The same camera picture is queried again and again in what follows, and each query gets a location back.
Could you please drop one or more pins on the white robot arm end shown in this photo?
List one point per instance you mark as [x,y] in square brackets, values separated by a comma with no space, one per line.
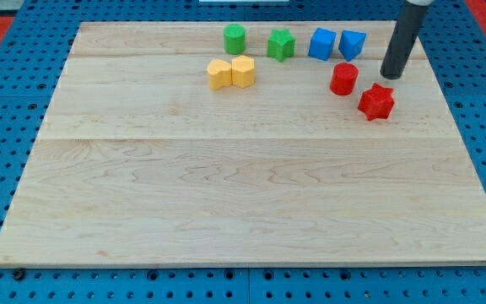
[421,3]

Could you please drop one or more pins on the green star block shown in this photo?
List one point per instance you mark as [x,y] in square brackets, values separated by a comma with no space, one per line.
[280,44]

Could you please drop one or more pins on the red star block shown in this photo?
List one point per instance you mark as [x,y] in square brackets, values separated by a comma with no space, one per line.
[377,102]

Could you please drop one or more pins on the wooden board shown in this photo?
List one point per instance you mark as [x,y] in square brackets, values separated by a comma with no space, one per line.
[138,164]

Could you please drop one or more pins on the yellow hexagon block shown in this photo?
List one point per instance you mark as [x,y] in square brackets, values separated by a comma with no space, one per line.
[243,71]

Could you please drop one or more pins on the yellow heart block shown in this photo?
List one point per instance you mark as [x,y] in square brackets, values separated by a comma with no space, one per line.
[219,74]

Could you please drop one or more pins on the green cylinder block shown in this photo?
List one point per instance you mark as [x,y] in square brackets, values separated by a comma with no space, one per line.
[234,39]

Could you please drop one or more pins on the red cylinder block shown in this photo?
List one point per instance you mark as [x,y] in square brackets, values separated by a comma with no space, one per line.
[344,76]

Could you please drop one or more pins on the blue cube block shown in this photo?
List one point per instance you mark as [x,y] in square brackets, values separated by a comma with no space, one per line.
[322,43]

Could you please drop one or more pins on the blue triangular block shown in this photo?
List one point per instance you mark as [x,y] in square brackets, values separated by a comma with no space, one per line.
[351,44]

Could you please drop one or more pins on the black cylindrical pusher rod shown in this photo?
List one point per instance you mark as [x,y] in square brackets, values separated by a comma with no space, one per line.
[402,40]

